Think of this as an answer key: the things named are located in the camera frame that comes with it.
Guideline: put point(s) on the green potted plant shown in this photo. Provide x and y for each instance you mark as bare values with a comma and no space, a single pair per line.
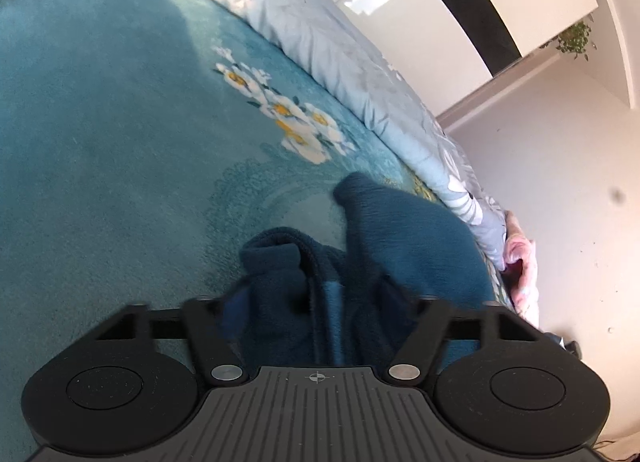
574,41

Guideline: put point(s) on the teal floral bed blanket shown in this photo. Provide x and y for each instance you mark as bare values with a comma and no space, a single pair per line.
143,143

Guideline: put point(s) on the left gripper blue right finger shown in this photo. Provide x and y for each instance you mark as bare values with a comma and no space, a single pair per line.
397,317

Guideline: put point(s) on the light blue floral duvet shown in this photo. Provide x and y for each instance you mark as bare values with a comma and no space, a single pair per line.
319,38

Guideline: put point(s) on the blue fleece jacket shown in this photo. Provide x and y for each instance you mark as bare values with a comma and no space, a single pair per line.
316,305

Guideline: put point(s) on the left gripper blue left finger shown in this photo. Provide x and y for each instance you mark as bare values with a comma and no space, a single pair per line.
234,315

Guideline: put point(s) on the pink cloth item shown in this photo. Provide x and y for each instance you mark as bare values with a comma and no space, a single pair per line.
520,257

